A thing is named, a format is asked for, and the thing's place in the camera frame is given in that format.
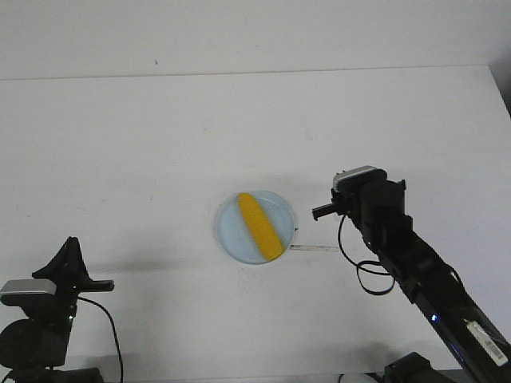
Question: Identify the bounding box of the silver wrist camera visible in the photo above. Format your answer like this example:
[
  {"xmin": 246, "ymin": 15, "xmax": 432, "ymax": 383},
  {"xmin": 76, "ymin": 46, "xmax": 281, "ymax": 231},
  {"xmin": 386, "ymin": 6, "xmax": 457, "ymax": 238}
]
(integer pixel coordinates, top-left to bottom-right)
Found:
[
  {"xmin": 332, "ymin": 165, "xmax": 387, "ymax": 193},
  {"xmin": 1, "ymin": 279, "xmax": 57, "ymax": 306}
]

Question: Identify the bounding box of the yellow corn cob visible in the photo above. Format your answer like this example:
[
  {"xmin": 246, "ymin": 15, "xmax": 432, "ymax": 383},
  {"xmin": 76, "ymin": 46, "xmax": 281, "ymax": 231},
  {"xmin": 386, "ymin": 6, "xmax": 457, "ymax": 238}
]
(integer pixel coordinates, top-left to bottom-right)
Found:
[{"xmin": 236, "ymin": 192, "xmax": 284, "ymax": 261}]

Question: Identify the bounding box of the clear tape strip on table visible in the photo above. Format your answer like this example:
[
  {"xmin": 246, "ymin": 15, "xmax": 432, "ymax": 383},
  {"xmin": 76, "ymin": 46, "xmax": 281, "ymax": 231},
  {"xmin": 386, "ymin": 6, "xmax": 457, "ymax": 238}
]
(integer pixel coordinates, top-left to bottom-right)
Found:
[{"xmin": 289, "ymin": 244, "xmax": 339, "ymax": 253}]

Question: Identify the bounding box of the light blue round plate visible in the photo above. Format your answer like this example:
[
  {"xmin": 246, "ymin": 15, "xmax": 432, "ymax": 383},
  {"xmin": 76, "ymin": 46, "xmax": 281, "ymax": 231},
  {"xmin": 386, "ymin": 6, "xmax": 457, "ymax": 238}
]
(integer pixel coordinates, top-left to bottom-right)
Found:
[{"xmin": 215, "ymin": 190, "xmax": 296, "ymax": 265}]

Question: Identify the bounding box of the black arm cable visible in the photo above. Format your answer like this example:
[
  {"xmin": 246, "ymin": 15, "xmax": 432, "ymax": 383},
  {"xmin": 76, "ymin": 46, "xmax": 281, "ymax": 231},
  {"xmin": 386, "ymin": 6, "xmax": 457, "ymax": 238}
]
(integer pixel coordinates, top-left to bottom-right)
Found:
[
  {"xmin": 337, "ymin": 214, "xmax": 396, "ymax": 297},
  {"xmin": 0, "ymin": 295, "xmax": 124, "ymax": 383}
]

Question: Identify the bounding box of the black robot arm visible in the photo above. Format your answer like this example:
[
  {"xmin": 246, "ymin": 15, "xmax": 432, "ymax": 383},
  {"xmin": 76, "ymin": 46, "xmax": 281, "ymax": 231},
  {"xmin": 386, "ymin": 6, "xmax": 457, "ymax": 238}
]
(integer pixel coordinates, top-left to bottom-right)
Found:
[
  {"xmin": 1, "ymin": 237, "xmax": 114, "ymax": 382},
  {"xmin": 312, "ymin": 166, "xmax": 510, "ymax": 382}
]

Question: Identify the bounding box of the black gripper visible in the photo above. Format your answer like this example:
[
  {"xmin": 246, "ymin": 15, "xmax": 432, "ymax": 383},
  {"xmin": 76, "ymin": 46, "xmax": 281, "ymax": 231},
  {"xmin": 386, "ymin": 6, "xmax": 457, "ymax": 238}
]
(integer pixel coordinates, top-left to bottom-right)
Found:
[
  {"xmin": 312, "ymin": 188, "xmax": 361, "ymax": 222},
  {"xmin": 32, "ymin": 237, "xmax": 115, "ymax": 306}
]

